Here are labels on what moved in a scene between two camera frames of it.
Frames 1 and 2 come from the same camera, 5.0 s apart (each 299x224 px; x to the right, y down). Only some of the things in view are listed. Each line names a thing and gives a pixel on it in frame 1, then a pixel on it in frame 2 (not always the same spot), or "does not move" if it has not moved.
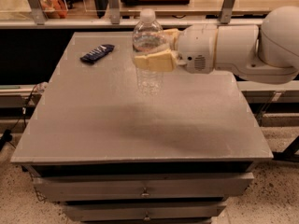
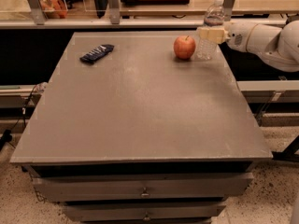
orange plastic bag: (51, 4) does not move
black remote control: (98, 52) does not move
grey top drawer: (71, 189) does not move
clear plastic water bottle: (149, 37) -> (214, 17)
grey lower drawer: (143, 211) does not move
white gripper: (196, 47) -> (237, 36)
